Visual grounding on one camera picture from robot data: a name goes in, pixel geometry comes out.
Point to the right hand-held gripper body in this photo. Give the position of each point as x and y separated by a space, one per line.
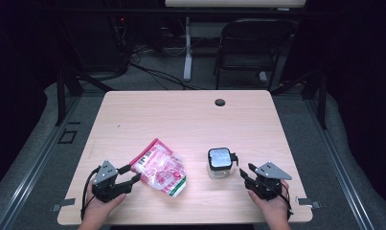
268 172

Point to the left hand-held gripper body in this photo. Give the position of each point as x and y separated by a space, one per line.
105 174

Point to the red and white snack bag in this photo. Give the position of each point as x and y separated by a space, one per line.
160 171

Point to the clear jar with black lid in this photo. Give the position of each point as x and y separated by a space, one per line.
219 159

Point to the person's left hand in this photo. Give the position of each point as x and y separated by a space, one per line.
99 209

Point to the person's right hand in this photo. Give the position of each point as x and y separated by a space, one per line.
275 209

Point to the dark equipment cabinet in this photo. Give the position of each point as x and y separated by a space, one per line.
98 48

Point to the black folding chair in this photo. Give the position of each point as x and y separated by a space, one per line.
256 35

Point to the white desk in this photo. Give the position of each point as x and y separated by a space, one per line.
235 3

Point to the grey metal bracket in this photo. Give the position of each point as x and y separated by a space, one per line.
305 201
66 202

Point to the aluminium floor rail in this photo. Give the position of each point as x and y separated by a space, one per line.
345 179
27 179

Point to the black metal frame stand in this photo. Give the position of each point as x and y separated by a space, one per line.
322 99
60 96

